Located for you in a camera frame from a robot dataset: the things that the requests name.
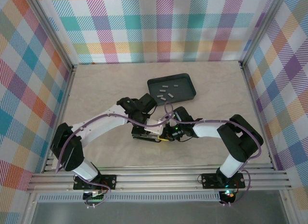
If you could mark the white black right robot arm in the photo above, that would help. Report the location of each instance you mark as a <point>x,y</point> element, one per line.
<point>240,139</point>

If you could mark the aluminium side rail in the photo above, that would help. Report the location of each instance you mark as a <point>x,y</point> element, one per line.
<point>63,113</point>
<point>258,113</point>

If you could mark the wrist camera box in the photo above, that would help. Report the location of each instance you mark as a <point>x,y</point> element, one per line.
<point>172,122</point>
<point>155,127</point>

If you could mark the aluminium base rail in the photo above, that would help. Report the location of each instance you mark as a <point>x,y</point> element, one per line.
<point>156,179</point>

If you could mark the green circuit board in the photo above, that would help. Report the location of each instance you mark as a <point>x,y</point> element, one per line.
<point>95,195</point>

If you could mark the aluminium frame post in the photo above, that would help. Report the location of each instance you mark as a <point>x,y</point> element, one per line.
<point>55,33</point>
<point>261,29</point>

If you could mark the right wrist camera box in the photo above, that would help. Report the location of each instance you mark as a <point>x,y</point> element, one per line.
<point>172,122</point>

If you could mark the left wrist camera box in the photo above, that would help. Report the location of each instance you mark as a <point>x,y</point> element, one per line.
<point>155,127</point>

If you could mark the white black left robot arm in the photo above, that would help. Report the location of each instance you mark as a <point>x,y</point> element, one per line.
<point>67,147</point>

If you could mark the black stapler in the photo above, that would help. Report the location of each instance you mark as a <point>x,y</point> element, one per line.
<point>144,138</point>

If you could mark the circuit board with LED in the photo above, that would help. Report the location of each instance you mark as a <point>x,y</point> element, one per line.
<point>227,196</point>

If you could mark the dark grey plastic tray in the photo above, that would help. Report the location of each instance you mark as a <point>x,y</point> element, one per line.
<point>183,94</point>

